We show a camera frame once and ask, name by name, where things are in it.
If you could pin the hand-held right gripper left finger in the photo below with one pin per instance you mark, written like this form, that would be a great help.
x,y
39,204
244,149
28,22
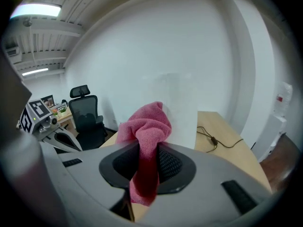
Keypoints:
x,y
82,174

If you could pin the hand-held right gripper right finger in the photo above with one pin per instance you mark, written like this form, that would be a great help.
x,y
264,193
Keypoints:
x,y
208,174

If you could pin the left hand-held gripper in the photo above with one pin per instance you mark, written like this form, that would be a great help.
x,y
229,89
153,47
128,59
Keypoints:
x,y
35,117

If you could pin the white table lamp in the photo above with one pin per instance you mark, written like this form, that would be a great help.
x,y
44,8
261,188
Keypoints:
x,y
182,117

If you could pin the pink cloth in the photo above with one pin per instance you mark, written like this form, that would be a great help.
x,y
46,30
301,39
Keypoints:
x,y
146,126

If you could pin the white leg wooden table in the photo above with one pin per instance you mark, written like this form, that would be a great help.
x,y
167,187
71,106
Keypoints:
x,y
67,117

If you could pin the green plant pot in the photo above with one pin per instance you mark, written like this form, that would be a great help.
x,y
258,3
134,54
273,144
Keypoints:
x,y
63,112

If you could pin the red flower pot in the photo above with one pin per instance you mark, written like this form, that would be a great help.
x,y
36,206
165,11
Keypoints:
x,y
55,112

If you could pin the black mesh headrest office chair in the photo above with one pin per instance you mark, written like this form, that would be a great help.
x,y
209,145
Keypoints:
x,y
82,112

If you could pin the long ceiling light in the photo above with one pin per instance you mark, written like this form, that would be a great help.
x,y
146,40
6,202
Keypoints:
x,y
35,10
35,72

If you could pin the white water dispenser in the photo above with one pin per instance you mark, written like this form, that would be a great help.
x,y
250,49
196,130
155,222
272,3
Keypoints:
x,y
274,131

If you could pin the white air conditioner unit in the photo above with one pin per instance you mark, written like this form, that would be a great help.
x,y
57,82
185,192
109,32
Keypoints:
x,y
13,51

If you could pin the clear water jug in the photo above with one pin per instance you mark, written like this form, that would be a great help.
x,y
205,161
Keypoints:
x,y
284,98

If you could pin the round ceiling detector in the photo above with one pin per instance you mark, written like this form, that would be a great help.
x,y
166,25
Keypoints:
x,y
27,22

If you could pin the dark frame window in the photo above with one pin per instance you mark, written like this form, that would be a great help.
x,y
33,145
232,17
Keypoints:
x,y
48,100

